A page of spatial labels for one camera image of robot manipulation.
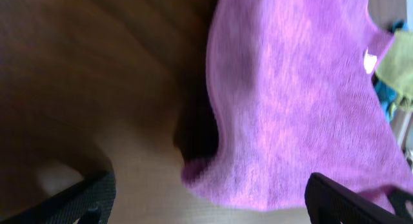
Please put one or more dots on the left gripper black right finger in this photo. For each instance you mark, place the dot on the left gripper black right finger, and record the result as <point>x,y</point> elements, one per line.
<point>329,202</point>

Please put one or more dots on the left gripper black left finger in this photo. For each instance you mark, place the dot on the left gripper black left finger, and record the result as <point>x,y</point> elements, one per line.
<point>89,201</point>

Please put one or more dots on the large purple microfiber cloth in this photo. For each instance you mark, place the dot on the large purple microfiber cloth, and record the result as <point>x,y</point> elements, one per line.
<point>291,96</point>

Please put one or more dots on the blue cloth right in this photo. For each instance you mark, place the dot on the blue cloth right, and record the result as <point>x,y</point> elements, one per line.
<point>385,94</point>

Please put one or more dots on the crumpled green cloth right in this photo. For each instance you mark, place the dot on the crumpled green cloth right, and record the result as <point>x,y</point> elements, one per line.
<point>395,69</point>

